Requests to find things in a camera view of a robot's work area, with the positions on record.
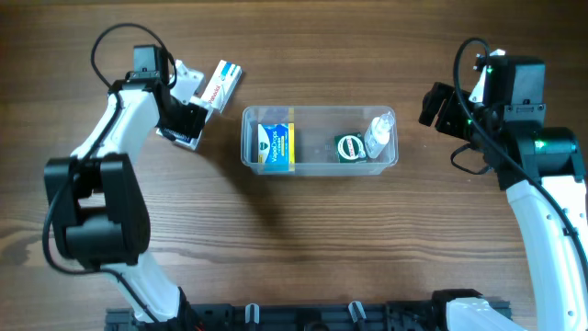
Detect white Hansaplast box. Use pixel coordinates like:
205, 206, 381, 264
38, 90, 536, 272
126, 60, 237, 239
156, 128, 199, 151

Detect white blue Panadol box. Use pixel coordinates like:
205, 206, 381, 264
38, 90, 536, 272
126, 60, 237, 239
201, 60, 243, 113

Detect white bottle clear cap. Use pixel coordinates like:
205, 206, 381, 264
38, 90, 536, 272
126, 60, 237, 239
364, 111, 395, 159

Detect green square small box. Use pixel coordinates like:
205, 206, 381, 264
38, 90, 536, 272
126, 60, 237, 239
334, 132, 368, 164

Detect blue yellow VapoDrops box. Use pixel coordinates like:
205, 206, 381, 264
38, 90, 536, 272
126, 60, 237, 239
257, 122, 296, 173

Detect clear plastic container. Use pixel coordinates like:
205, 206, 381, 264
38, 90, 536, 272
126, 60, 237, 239
241, 106, 399, 177

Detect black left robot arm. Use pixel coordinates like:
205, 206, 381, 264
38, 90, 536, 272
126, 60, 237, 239
41, 45, 212, 330

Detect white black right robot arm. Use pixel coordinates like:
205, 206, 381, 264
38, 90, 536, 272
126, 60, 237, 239
419, 53, 587, 330

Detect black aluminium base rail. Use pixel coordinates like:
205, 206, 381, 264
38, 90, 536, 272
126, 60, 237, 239
104, 301, 512, 331

